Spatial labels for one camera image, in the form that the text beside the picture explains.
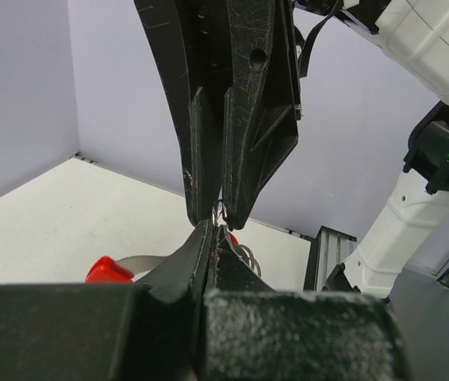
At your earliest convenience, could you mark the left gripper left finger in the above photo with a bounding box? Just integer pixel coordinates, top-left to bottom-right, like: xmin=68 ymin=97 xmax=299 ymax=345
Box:
xmin=0 ymin=221 xmax=213 ymax=380

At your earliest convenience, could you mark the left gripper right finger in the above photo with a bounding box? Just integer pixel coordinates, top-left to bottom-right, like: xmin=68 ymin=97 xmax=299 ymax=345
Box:
xmin=202 ymin=227 xmax=413 ymax=380

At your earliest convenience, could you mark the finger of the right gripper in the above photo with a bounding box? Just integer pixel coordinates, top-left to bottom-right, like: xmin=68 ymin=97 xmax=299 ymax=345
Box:
xmin=222 ymin=1 xmax=300 ymax=229
xmin=134 ymin=1 xmax=222 ymax=223

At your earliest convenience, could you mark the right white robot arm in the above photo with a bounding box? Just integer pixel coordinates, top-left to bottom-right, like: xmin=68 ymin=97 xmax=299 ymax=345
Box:
xmin=135 ymin=1 xmax=449 ymax=298

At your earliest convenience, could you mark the aluminium frame rail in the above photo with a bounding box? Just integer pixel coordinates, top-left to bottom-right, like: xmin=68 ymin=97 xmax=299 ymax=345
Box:
xmin=303 ymin=226 xmax=358 ymax=291

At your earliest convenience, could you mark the metal chain keyring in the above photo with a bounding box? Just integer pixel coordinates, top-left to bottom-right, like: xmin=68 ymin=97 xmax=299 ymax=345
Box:
xmin=115 ymin=200 xmax=263 ymax=283

